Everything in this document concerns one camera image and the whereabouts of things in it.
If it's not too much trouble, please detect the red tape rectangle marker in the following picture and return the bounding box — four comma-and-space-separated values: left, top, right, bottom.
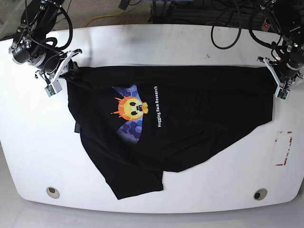
272, 131, 293, 167

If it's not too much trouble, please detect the right table grommet hole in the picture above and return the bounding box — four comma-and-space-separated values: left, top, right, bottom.
253, 188, 268, 201

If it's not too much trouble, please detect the white power strip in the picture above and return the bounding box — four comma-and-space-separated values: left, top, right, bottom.
261, 16, 272, 32

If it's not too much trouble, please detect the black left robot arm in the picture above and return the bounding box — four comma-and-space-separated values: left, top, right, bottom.
248, 0, 304, 92

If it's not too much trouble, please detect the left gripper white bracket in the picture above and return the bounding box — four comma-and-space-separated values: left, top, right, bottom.
257, 56, 304, 92

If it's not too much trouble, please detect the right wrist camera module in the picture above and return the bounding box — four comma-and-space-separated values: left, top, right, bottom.
45, 81, 62, 97

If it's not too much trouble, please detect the left table grommet hole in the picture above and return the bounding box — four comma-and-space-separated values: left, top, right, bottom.
46, 187, 60, 199

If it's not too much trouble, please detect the black printed T-shirt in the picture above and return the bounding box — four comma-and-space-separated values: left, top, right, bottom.
66, 66, 276, 200

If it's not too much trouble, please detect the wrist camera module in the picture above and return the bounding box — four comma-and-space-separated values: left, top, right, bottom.
45, 81, 62, 97
275, 87, 290, 101

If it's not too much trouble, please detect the table grommet hole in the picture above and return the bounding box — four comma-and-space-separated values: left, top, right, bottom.
46, 187, 60, 199
253, 188, 268, 201

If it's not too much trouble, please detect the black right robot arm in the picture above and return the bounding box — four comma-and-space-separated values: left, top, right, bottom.
9, 0, 79, 85

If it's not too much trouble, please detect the yellow cable on floor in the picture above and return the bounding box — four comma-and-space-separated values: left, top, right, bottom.
80, 6, 126, 29

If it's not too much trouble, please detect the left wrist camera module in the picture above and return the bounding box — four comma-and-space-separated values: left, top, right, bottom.
275, 87, 290, 101

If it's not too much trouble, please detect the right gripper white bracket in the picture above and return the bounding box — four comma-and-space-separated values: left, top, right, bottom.
35, 49, 83, 83

